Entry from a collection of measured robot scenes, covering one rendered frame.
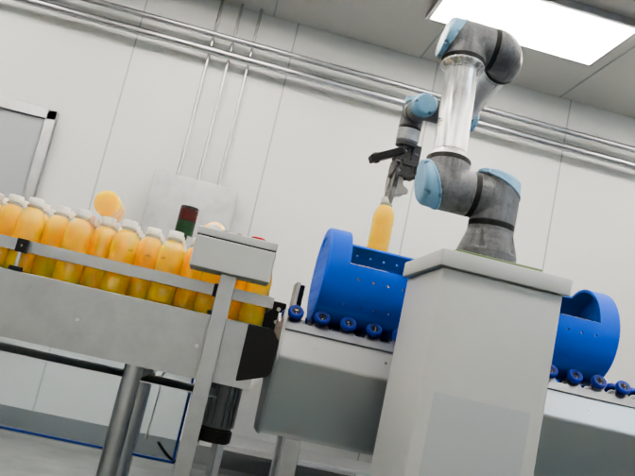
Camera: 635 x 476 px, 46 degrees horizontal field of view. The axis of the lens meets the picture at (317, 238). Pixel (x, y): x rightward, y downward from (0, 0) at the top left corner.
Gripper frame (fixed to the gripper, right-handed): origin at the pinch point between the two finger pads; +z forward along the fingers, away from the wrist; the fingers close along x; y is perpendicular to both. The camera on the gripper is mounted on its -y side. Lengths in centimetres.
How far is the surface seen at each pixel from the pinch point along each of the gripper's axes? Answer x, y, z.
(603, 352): -39, 62, 34
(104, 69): 334, -145, -101
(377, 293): -34.1, -5.8, 32.3
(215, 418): 5, -37, 80
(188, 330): -41, -54, 53
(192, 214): 18, -59, 19
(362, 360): -34, -6, 51
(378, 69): 327, 55, -160
